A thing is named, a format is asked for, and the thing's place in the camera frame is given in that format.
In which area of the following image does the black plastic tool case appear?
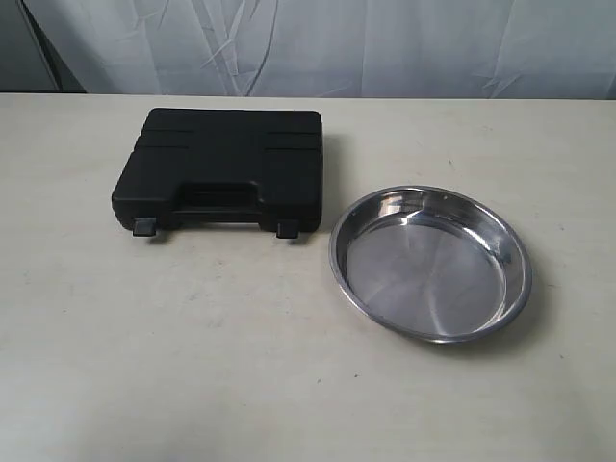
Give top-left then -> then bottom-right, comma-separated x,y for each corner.
111,108 -> 324,239

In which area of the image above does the round stainless steel tray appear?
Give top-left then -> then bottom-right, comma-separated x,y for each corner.
328,186 -> 533,345

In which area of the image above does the white backdrop curtain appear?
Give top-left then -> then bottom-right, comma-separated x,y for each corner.
26,1 -> 615,99

